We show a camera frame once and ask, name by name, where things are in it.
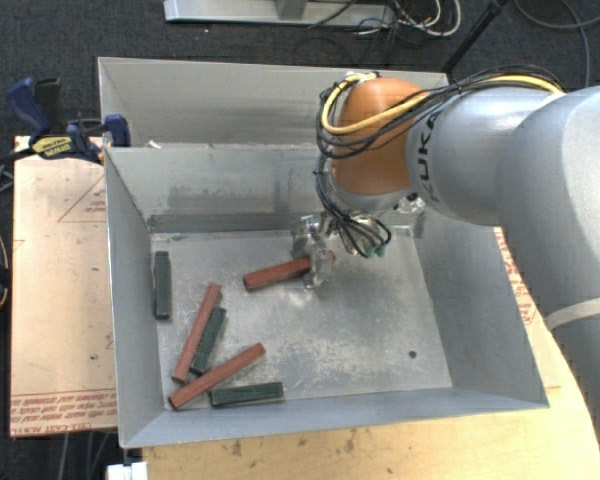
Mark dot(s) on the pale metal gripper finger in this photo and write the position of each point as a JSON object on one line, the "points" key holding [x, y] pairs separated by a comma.
{"points": [[320, 270], [301, 242]]}

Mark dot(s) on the red-brown block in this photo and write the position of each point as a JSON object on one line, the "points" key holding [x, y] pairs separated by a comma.
{"points": [[275, 274], [196, 333], [217, 376]]}

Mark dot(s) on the grey metal bin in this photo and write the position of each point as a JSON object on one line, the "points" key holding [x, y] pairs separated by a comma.
{"points": [[360, 333]]}

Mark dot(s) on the dark green flat block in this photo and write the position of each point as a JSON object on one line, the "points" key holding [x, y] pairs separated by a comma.
{"points": [[246, 394], [162, 285], [208, 340]]}

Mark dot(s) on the brown cardboard board, red print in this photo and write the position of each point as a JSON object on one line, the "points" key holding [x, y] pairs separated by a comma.
{"points": [[60, 288]]}

